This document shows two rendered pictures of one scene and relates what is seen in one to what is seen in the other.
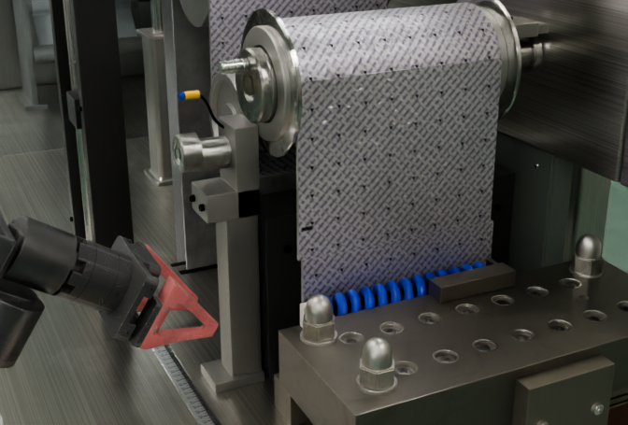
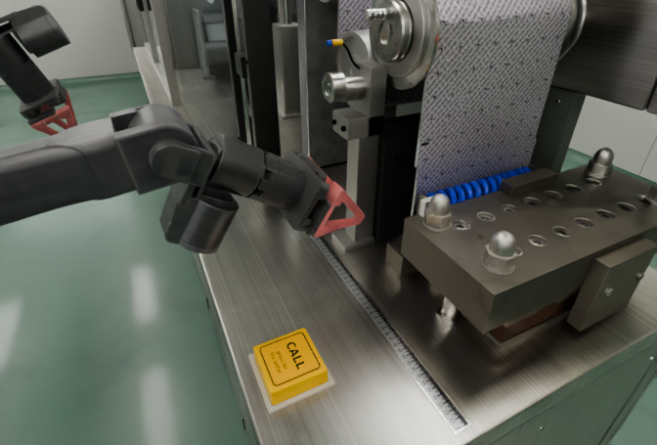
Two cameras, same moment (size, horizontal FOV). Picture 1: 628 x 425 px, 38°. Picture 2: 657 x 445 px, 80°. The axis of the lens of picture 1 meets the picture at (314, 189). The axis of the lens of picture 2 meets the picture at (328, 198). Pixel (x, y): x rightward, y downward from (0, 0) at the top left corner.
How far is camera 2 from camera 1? 40 cm
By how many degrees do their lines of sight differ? 10
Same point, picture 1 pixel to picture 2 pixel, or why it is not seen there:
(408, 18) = not seen: outside the picture
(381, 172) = (478, 102)
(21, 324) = (223, 221)
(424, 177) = (503, 106)
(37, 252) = (234, 163)
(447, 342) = (532, 228)
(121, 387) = (282, 247)
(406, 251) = (482, 159)
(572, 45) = (615, 6)
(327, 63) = (456, 10)
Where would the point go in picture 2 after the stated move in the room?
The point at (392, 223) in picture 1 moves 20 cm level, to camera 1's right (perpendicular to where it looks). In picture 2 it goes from (477, 140) to (613, 140)
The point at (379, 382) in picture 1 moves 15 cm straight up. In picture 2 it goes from (505, 265) to (545, 137)
